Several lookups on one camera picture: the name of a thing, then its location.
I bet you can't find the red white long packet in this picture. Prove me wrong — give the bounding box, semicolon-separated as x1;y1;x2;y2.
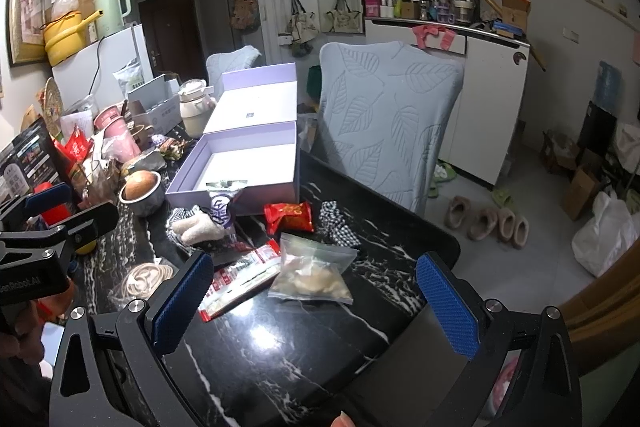
198;239;281;322

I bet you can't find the white knitted sock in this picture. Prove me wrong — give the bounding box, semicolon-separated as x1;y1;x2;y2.
169;206;226;246

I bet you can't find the purple white packet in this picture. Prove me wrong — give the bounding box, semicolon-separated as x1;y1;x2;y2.
207;190;239;229

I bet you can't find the clear zip bag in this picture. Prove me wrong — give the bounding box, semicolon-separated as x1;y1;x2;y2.
268;233;358;306

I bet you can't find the black white checkered cloth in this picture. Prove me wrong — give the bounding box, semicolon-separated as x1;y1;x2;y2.
319;200;360;248

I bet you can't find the red snack packet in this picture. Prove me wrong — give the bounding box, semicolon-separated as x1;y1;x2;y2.
264;202;314;235

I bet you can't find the person's left hand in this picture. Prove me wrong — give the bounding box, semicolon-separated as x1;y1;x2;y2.
1;279;75;365

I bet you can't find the yellow smiley ball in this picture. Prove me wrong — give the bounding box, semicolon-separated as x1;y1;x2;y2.
76;241;96;255

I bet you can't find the rubber band bundle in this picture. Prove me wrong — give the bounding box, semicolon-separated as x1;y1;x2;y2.
122;261;175;300

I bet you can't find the bowl with egg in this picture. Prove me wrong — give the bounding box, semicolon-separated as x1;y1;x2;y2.
118;170;165;218

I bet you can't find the beige slippers pair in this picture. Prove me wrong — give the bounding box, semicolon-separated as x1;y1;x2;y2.
444;196;530;249

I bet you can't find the woven round fan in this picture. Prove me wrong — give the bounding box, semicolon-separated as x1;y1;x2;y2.
42;77;64;140

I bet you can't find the pink cup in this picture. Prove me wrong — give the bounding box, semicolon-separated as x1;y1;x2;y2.
93;104;128;139

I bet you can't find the white refrigerator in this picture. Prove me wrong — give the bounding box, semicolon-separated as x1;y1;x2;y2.
52;24;153;109

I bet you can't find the white open carton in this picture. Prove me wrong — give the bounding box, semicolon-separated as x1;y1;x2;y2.
127;74;181;134

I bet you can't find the white plastic bag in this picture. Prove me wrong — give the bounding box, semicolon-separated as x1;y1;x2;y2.
572;192;639;277

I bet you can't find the yellow pot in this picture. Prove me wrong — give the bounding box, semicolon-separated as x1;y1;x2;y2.
43;10;103;66

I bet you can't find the white ceramic jar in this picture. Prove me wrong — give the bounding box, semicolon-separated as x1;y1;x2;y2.
178;79;216;139

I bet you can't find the white cabinet counter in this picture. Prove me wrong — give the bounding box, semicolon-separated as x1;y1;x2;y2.
364;17;530;186

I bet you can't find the lavender gift box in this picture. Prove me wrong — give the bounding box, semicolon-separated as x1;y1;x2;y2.
166;63;299;217

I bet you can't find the gold framed picture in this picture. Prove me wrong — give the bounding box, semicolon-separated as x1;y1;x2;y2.
6;0;46;67

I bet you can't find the leaf-pattern covered chair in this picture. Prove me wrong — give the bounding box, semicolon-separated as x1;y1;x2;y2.
312;41;464;215

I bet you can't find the green electric kettle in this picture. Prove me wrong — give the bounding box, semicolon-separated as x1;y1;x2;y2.
93;0;131;38

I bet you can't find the hanging brown bag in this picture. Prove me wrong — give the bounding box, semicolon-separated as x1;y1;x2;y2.
230;0;260;32

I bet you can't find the pink ribbon bow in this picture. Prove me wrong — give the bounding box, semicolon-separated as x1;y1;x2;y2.
412;24;457;51

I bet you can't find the hanging tote bag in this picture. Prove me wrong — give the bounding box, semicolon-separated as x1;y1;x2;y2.
288;0;319;44

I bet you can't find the cardboard box on counter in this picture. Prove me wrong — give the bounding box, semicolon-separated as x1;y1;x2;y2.
501;0;532;32

